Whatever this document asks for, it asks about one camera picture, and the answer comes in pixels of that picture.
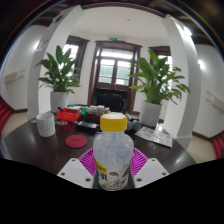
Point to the red box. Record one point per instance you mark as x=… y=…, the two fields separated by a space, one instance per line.
x=68 y=115

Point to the brown glazed double door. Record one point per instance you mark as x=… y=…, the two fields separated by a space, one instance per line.
x=115 y=71

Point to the small-leaved plant in white pot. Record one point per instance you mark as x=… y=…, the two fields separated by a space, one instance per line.
x=59 y=100

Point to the green exit sign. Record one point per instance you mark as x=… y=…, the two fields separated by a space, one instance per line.
x=113 y=38

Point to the group of small jars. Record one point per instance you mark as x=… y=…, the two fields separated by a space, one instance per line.
x=96 y=110

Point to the black chair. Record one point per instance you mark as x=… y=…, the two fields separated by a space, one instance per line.
x=110 y=100

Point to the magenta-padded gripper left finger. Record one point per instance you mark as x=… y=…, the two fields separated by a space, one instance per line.
x=75 y=171

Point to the tall plant in white pot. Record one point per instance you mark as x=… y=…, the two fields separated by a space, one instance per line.
x=150 y=113

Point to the printed magazine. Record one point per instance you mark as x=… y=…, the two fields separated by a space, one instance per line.
x=155 y=136

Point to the grey dumbbell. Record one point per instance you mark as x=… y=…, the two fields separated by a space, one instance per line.
x=136 y=125

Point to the brown framed window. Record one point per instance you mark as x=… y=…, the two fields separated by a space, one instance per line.
x=76 y=50
x=163 y=51

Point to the flat round red coaster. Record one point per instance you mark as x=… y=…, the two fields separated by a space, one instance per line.
x=76 y=141

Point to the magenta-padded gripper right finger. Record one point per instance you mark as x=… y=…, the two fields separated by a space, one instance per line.
x=151 y=171

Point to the yellow-capped clear drink bottle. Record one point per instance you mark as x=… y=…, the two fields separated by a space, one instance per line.
x=113 y=150

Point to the flat black device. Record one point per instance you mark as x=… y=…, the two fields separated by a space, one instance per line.
x=87 y=126

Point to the white speckled cup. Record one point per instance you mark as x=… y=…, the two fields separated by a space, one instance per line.
x=45 y=125

